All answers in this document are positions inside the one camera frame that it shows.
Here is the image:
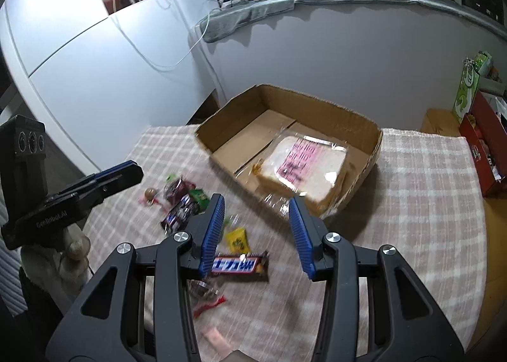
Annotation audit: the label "small dark Snickers bar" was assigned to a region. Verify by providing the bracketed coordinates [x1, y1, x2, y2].
[161, 195, 200, 236]

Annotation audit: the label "left gloved hand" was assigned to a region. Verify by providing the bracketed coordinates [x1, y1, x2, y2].
[21, 224, 91, 314]

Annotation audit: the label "red shoe box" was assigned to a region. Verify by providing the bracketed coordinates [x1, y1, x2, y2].
[459, 91, 506, 198]

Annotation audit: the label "red date snack packet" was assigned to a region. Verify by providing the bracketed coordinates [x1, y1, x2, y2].
[163, 176, 196, 205]

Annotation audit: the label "large Snickers bar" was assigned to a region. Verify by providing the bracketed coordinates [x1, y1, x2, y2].
[210, 251, 270, 282]

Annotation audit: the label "green small snack packet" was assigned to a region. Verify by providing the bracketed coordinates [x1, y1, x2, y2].
[188, 188, 210, 213]

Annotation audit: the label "white charging cable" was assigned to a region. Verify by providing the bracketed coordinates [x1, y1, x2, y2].
[96, 0, 223, 70]

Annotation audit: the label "red clear candy wrapper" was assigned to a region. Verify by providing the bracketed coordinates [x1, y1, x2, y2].
[187, 280, 228, 319]

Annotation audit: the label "round lollipop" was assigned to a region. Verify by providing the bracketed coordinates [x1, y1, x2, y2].
[140, 188, 168, 212]

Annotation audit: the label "open cardboard box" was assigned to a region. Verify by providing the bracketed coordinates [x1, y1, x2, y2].
[196, 85, 382, 218]

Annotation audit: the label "yellow candy packet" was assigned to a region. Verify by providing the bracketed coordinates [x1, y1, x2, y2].
[225, 227, 251, 255]

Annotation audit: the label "green jelly cup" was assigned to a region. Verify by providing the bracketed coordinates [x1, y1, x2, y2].
[223, 214, 240, 232]

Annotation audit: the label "white power strip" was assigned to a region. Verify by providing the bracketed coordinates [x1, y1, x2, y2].
[216, 0, 243, 10]

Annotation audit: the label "packaged white bread slices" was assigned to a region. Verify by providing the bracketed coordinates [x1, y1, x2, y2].
[251, 130, 348, 216]

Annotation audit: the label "pink plaid tablecloth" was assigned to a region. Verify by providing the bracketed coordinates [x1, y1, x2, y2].
[84, 126, 487, 361]

